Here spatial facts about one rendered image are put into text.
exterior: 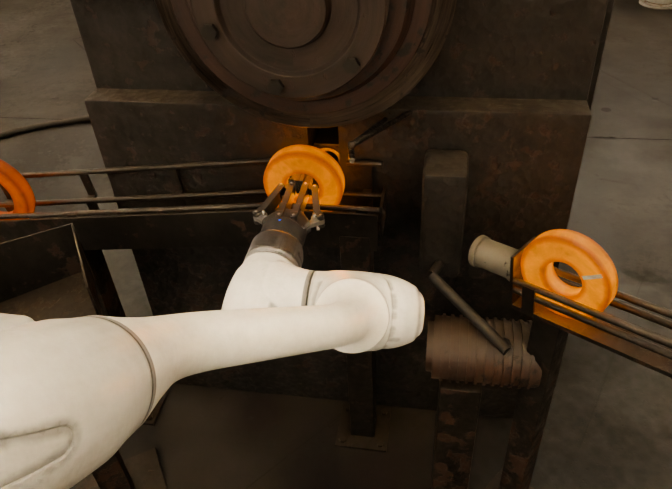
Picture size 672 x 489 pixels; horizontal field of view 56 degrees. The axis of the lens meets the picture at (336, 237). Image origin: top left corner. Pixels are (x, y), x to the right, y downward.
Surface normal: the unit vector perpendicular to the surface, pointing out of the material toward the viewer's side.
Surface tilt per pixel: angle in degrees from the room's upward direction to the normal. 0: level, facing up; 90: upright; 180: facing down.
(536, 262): 90
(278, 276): 6
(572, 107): 0
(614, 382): 0
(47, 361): 48
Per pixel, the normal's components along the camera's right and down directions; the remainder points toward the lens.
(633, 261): -0.05, -0.79
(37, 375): 0.69, -0.66
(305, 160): -0.18, 0.65
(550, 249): -0.70, 0.47
